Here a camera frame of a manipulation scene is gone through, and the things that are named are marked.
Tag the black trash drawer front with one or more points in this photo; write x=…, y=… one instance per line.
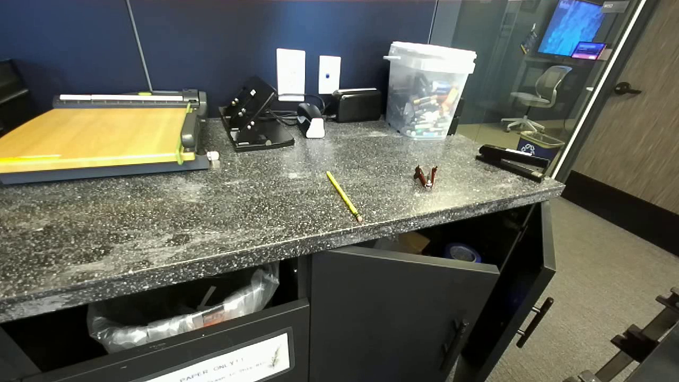
x=233, y=336

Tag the silver glass wall frame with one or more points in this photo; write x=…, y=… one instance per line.
x=600, y=82

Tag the black hole punch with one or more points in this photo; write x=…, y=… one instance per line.
x=249, y=121

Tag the black stapler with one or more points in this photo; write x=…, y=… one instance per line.
x=510, y=159

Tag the brown cardboard box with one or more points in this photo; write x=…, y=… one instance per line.
x=407, y=244

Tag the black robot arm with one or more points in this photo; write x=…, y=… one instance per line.
x=639, y=342

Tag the black white tape dispenser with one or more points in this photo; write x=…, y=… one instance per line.
x=311, y=124

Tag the blue computer monitor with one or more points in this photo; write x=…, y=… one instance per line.
x=570, y=26

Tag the clear plastic trash bag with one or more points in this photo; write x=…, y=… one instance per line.
x=170, y=318

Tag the clear plastic lidded tub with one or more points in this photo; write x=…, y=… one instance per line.
x=427, y=91

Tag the black electric pencil sharpener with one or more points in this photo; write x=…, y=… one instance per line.
x=355, y=105

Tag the blue roll in cabinet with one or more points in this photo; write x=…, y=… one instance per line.
x=462, y=252

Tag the wooden paper cutter board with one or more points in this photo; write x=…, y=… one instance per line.
x=91, y=135

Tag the grey office chair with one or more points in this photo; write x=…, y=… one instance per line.
x=541, y=91

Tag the tall white wall plate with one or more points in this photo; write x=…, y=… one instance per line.
x=290, y=73

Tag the yellow pencil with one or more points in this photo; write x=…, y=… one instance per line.
x=343, y=196

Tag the white paper label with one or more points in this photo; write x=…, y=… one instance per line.
x=236, y=361

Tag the brown wooden door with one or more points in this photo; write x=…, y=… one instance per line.
x=637, y=140

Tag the black cabinet door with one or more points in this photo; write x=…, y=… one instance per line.
x=519, y=283
x=383, y=318

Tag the small white wall plate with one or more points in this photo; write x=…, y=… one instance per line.
x=330, y=75

